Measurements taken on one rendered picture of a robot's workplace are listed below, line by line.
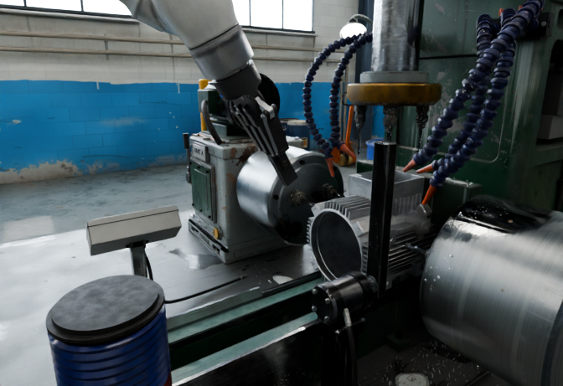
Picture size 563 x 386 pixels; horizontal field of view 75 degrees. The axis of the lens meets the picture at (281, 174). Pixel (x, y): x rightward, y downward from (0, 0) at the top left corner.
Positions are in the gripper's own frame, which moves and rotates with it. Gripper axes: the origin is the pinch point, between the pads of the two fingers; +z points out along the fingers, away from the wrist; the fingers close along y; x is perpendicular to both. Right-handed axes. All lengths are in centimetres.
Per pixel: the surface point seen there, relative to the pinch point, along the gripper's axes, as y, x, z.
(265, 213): 16.9, 2.8, 16.6
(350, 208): -8.7, -4.5, 11.3
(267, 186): 17.2, -1.5, 11.2
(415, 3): -10.4, -33.1, -14.6
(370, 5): 492, -541, 125
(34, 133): 552, 64, 22
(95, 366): -39, 31, -20
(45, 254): 75, 55, 12
